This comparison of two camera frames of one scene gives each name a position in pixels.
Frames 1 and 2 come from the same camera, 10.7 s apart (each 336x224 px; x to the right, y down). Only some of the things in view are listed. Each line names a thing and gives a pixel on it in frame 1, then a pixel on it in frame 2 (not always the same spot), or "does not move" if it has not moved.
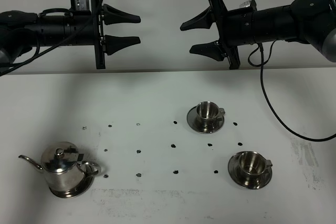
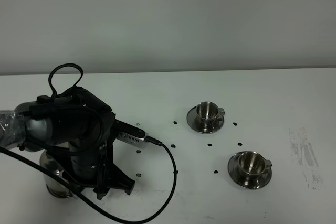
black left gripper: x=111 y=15 to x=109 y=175
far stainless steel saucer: x=191 y=118 does not move
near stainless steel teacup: x=252 y=166 does not move
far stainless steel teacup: x=208 y=114 does not move
